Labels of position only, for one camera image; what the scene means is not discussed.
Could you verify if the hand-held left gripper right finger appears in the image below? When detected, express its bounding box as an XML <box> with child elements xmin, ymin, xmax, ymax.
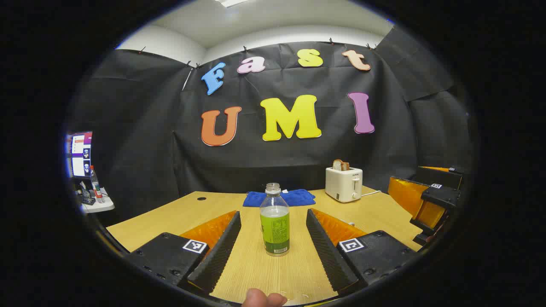
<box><xmin>305</xmin><ymin>208</ymin><xmax>418</xmax><ymax>294</ymax></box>

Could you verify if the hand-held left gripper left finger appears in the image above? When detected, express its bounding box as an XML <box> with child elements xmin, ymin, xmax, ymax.
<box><xmin>127</xmin><ymin>210</ymin><xmax>242</xmax><ymax>295</ymax></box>

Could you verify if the green label water bottle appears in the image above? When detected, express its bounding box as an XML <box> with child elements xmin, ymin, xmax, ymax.
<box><xmin>260</xmin><ymin>182</ymin><xmax>290</xmax><ymax>257</ymax></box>

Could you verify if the small clear plastic bottle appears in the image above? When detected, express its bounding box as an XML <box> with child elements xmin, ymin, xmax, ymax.
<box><xmin>89</xmin><ymin>165</ymin><xmax>105</xmax><ymax>204</ymax></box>

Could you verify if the blue towel cloth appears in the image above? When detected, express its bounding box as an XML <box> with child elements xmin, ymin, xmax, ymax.
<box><xmin>243</xmin><ymin>189</ymin><xmax>317</xmax><ymax>208</ymax></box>

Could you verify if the white toaster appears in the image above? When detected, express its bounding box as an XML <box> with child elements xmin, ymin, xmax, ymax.
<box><xmin>325</xmin><ymin>167</ymin><xmax>363</xmax><ymax>203</ymax></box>

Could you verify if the white side table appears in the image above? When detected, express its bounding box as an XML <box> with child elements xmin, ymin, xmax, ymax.
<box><xmin>78</xmin><ymin>188</ymin><xmax>115</xmax><ymax>214</ymax></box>

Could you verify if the black backdrop cloth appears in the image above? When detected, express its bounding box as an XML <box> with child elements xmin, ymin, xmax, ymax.
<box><xmin>68</xmin><ymin>26</ymin><xmax>472</xmax><ymax>226</ymax></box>

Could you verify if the computer monitor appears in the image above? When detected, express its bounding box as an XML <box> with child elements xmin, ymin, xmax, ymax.
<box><xmin>66</xmin><ymin>131</ymin><xmax>93</xmax><ymax>179</ymax></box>

